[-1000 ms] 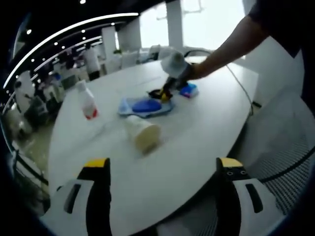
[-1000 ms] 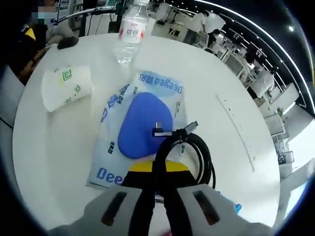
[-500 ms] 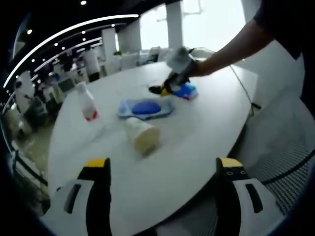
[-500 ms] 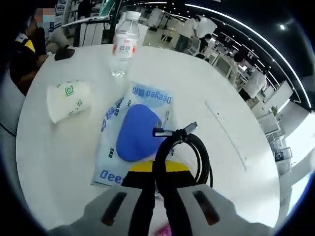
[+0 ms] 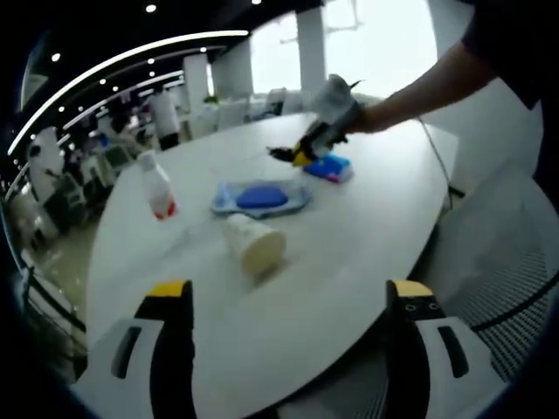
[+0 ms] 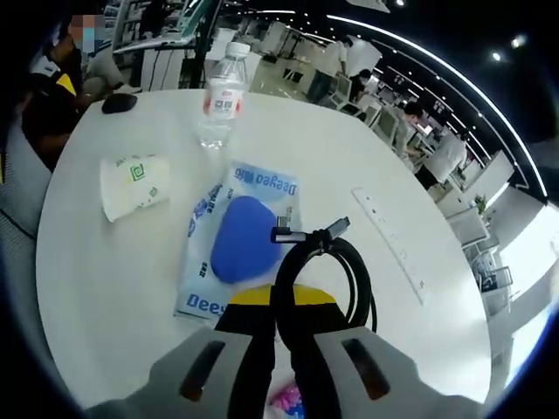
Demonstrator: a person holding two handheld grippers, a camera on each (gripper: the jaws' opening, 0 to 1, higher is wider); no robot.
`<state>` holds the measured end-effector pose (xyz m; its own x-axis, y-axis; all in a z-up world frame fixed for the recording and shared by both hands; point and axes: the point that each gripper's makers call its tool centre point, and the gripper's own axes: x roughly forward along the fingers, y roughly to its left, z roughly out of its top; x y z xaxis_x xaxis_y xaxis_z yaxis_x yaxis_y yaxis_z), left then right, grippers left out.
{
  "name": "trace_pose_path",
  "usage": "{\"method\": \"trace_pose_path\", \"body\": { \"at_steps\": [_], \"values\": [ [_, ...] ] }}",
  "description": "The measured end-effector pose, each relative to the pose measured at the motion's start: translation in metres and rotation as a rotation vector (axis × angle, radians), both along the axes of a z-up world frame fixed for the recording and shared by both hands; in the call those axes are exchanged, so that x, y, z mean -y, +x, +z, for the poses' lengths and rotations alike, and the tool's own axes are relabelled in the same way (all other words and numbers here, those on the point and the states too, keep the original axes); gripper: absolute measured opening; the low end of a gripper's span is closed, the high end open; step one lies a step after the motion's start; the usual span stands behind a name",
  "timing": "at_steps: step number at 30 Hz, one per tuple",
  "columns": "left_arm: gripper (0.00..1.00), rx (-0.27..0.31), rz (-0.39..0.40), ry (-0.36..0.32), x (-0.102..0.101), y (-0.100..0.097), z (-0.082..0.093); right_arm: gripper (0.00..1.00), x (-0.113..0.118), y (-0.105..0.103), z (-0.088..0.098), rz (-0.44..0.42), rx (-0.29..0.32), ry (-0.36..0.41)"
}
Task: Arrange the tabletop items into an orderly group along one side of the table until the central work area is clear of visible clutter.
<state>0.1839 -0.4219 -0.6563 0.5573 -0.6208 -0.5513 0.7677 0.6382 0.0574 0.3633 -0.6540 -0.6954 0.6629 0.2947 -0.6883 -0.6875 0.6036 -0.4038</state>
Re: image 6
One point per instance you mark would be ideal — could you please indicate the white mesh office chair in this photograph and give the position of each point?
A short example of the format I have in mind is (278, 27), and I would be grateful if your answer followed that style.
(17, 205)

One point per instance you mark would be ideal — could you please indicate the black stand pole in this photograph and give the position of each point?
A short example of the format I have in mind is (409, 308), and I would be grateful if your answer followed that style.
(202, 52)

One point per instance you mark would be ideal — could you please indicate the white standing desk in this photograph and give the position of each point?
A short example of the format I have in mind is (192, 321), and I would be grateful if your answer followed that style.
(153, 43)

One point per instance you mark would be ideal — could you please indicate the black computer mouse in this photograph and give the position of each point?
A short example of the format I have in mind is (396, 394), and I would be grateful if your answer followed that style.
(119, 103)

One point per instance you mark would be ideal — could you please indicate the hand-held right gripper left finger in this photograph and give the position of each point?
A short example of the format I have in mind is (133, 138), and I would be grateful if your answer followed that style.
(174, 375)

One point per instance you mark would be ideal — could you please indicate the white inset power strip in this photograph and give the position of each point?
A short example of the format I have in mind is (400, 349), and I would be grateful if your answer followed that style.
(388, 244)

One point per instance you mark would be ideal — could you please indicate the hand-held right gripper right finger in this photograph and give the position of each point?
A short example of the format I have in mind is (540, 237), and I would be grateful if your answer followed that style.
(406, 393)

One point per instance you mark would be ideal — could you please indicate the blue tissue pack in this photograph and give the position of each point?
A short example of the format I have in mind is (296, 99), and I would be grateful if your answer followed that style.
(286, 399)

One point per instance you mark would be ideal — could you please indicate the white paper cup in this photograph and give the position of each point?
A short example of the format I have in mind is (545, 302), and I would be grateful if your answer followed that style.
(131, 187)

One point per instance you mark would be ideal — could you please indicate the potted green plant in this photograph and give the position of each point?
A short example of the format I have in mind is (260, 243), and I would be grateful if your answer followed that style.
(480, 204)

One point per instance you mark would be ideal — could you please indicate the dark frame office chair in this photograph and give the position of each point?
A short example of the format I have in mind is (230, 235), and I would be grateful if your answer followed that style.
(491, 275)

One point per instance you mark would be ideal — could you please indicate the blue wipe packet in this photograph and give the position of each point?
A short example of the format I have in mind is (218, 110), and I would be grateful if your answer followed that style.
(244, 244)

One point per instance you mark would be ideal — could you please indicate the clear plastic water bottle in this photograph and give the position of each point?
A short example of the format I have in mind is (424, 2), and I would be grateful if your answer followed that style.
(222, 105)

